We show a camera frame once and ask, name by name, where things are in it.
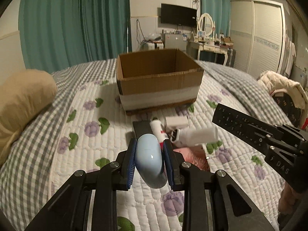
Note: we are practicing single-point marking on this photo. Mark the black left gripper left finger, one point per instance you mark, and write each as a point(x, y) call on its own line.
point(85, 194)

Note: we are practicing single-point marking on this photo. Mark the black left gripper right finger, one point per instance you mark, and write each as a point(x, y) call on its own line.
point(211, 200)

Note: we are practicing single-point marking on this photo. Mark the pink patterned card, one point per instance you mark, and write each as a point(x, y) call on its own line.
point(195, 155)

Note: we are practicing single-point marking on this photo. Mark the light blue computer mouse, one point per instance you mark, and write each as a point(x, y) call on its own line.
point(149, 162)

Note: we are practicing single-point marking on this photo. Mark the black remote control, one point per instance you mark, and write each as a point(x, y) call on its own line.
point(241, 125)

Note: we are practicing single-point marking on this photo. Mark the grey checked blanket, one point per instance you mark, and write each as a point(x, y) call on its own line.
point(25, 176)

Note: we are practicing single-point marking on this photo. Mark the white puffy jacket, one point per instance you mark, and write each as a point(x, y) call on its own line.
point(272, 82)

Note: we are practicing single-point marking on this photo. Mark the floral quilted bedspread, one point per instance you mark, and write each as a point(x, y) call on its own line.
point(97, 129)

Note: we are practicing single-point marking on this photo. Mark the small white box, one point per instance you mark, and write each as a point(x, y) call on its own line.
point(174, 122)

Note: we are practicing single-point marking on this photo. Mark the white tube red cap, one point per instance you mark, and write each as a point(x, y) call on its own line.
point(158, 131)

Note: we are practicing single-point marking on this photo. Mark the white louvred wardrobe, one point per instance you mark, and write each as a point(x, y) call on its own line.
point(257, 29)

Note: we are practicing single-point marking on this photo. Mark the tan pillow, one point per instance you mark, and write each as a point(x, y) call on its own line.
point(23, 96)

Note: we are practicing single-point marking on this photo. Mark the white dressing table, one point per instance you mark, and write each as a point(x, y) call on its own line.
point(229, 55)

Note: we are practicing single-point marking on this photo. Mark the oval vanity mirror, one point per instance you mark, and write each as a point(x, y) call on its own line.
point(205, 25)

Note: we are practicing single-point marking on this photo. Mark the silver mini fridge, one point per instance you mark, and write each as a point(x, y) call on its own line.
point(175, 41)

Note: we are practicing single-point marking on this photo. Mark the brown cardboard box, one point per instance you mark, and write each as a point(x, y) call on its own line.
point(155, 79)

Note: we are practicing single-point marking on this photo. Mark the narrow teal curtain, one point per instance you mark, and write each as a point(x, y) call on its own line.
point(220, 11)

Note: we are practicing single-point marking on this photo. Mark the white suitcase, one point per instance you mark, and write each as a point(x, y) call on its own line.
point(150, 45)

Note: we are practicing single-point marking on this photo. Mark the large teal curtain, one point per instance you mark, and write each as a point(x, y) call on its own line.
point(57, 34)

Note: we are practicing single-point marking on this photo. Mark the black wall television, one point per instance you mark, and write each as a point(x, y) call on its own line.
point(178, 15)

